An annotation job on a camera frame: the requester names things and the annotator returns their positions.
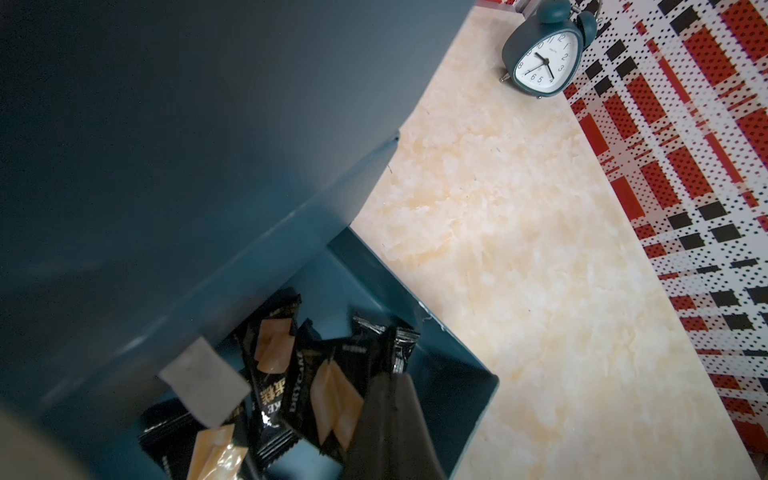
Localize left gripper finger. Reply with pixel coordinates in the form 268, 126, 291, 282
341, 373, 446, 479

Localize black cookie packet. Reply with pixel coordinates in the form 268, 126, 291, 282
279, 320, 384, 464
235, 289, 302, 479

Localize teal bottom drawer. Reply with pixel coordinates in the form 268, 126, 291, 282
89, 226, 500, 480

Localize teal drawer cabinet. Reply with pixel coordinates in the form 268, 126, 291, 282
1, 1, 471, 463

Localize teal alarm clock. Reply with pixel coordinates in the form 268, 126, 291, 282
499, 1, 602, 98

